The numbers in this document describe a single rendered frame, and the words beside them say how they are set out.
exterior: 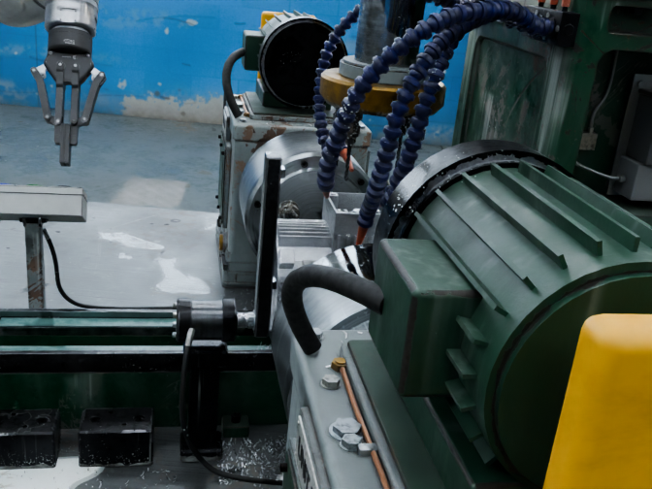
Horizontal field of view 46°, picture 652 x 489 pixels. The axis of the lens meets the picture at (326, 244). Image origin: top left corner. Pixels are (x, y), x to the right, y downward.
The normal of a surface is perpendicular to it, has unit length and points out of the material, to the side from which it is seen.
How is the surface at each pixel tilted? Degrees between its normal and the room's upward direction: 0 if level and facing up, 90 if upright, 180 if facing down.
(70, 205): 61
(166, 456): 0
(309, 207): 90
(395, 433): 0
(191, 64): 90
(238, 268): 90
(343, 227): 90
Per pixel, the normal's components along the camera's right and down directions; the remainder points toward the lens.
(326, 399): 0.10, -0.93
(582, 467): -0.40, 0.29
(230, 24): 0.00, 0.36
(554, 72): -0.98, -0.03
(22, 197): 0.20, -0.13
